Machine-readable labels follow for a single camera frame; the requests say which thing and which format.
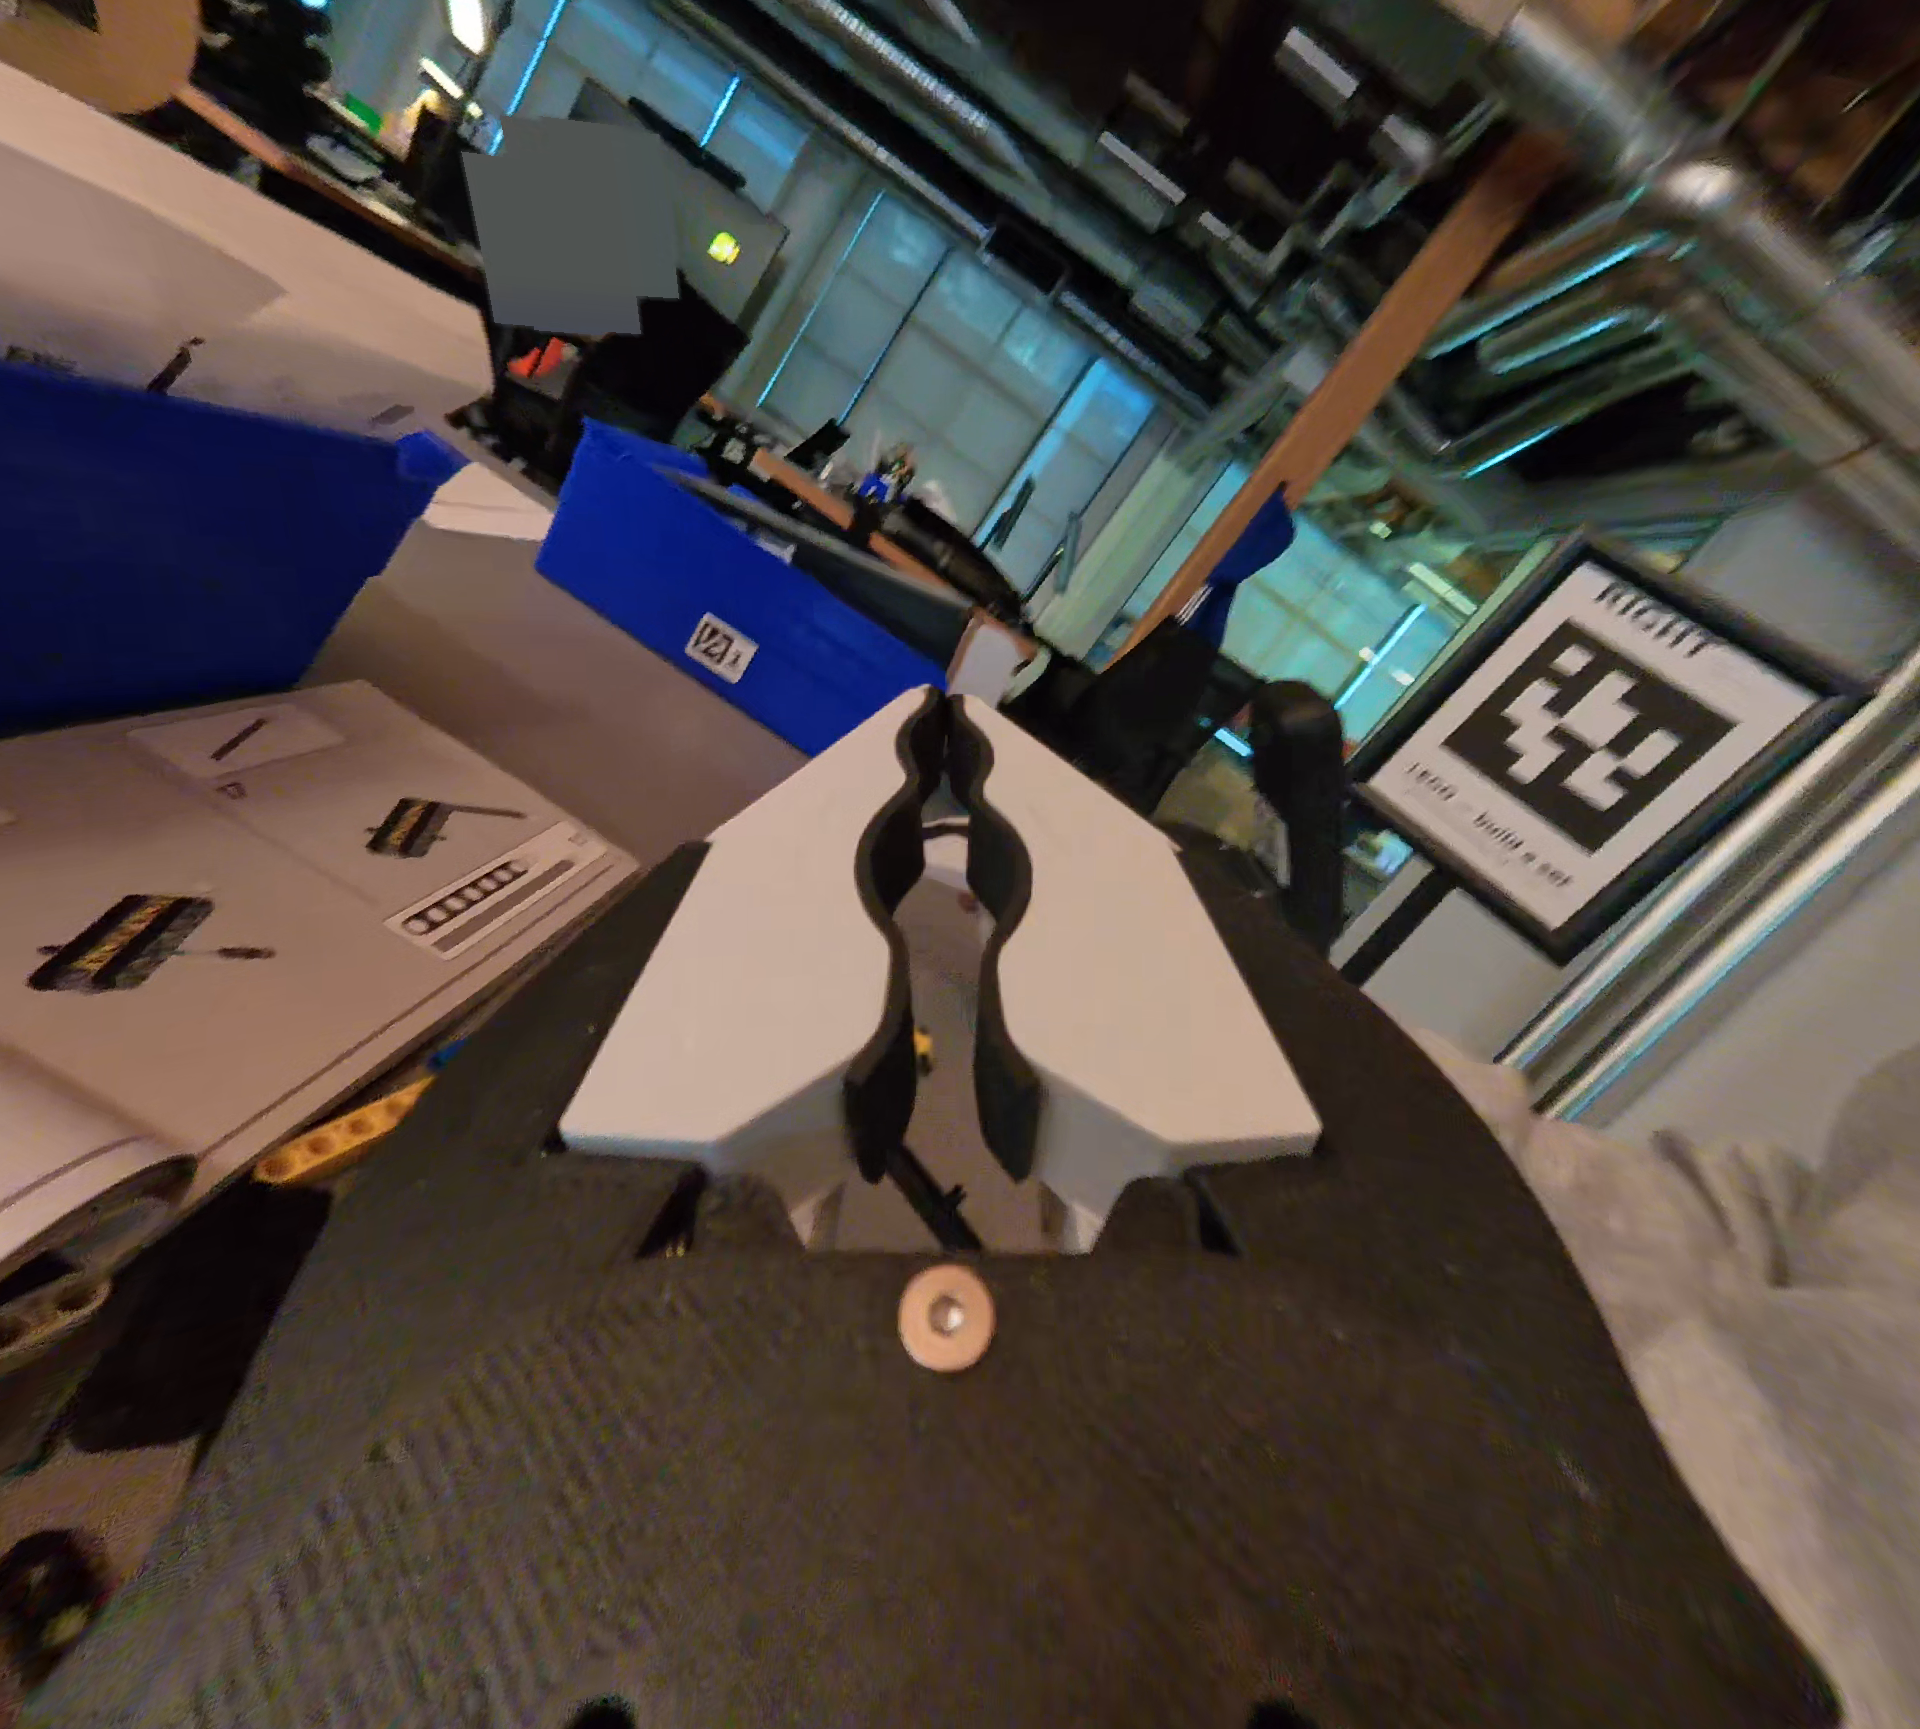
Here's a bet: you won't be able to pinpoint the white instruction sheets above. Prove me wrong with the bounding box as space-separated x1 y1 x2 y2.
0 61 558 546

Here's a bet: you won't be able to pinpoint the wooden post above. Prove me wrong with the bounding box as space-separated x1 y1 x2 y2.
1123 129 1579 669

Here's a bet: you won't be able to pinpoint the black lego axle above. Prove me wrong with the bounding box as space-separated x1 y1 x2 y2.
883 1140 989 1254

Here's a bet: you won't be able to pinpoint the large blue plastic bin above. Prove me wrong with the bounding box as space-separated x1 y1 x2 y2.
0 360 471 739

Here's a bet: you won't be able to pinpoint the blue cloth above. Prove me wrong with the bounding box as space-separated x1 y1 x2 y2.
1196 488 1297 628

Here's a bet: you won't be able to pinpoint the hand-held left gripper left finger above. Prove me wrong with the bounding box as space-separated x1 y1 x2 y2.
558 686 949 1251

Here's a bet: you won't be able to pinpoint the black lego wheel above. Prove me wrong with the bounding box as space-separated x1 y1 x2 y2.
0 1535 111 1680

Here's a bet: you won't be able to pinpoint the yellow lego beam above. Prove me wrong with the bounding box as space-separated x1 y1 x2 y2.
253 1068 441 1187

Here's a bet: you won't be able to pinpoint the open lego instruction booklet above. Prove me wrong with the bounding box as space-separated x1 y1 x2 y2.
0 678 644 1289

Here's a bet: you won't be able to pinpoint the black office chair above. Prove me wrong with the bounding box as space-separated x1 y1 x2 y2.
1034 618 1351 959

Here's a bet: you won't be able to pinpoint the dark computer monitor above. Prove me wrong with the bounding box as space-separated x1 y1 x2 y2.
643 167 792 325

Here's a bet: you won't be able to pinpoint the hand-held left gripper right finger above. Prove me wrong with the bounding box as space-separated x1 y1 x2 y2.
949 695 1327 1254

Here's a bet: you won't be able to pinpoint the person's grey sweatshirt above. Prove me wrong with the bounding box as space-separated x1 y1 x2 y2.
1410 1021 1920 1729

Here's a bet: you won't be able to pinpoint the small blue plastic bin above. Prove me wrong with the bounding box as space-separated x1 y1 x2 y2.
535 415 950 759

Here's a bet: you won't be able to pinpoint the framed printed tag sign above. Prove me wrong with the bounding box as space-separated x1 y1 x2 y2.
1346 533 1874 966

